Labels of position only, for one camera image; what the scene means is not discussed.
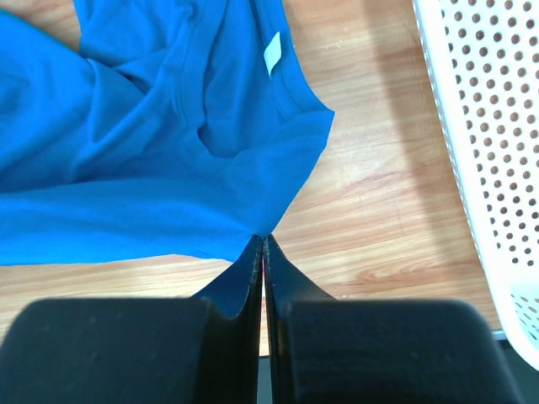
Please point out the white perforated basket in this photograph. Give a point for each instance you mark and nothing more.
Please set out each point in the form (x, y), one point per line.
(482, 60)

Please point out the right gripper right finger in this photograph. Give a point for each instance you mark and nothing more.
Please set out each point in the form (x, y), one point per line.
(326, 350)

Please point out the blue t shirt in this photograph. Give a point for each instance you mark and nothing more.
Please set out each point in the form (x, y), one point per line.
(177, 127)

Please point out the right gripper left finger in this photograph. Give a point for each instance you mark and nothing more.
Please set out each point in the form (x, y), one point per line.
(201, 349)

